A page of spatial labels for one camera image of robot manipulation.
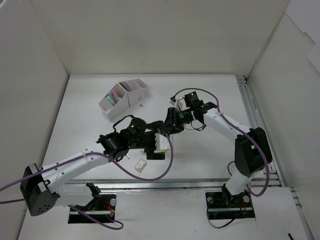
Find green highlighter marker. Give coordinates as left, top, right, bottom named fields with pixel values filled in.
left=106, top=96, right=116, bottom=106

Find pink purple highlighter marker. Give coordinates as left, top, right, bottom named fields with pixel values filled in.
left=107, top=91, right=115, bottom=99

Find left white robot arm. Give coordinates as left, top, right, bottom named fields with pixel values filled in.
left=19, top=117, right=173, bottom=216

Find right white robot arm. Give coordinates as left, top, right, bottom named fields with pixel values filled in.
left=162, top=88, right=273, bottom=206

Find white pink desk organizer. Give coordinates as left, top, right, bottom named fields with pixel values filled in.
left=98, top=78, right=150, bottom=121

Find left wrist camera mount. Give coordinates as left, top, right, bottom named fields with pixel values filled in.
left=155, top=133, right=171, bottom=151

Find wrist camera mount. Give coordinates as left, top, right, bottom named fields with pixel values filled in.
left=170, top=96, right=184, bottom=112
left=155, top=133, right=171, bottom=151

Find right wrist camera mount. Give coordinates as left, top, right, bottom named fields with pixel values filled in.
left=170, top=96, right=184, bottom=112

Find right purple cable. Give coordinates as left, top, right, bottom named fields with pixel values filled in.
left=173, top=87, right=271, bottom=198

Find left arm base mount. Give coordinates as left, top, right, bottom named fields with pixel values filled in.
left=67, top=193, right=117, bottom=224

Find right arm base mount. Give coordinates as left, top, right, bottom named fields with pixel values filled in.
left=205, top=190, right=255, bottom=220

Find aluminium rail frame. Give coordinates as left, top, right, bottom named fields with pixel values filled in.
left=37, top=74, right=301, bottom=208

